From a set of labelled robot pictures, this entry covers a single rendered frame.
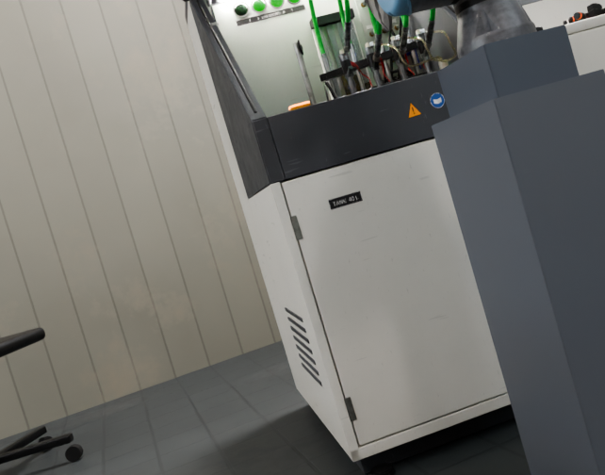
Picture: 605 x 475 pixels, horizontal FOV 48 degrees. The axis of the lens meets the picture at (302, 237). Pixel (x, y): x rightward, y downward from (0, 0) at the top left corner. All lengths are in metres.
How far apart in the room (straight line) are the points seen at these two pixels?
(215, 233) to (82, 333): 0.91
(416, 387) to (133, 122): 2.63
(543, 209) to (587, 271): 0.14
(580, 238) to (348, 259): 0.62
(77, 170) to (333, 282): 2.46
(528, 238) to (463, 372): 0.64
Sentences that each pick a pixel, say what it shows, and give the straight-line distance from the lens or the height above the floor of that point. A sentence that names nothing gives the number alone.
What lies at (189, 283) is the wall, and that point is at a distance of 3.92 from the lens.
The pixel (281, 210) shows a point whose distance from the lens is 1.67.
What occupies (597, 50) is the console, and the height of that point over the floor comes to 0.89.
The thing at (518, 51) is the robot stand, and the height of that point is 0.87.
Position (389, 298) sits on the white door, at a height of 0.43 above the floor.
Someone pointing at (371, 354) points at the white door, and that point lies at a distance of 1.73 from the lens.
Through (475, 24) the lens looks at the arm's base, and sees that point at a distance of 1.37.
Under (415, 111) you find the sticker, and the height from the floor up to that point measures 0.86.
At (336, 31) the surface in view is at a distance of 2.34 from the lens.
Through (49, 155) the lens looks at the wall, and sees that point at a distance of 3.95.
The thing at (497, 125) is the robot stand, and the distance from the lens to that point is 1.25.
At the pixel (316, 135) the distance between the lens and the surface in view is 1.70.
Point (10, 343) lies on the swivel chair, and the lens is 2.91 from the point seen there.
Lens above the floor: 0.71
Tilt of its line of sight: 2 degrees down
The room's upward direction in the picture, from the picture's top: 17 degrees counter-clockwise
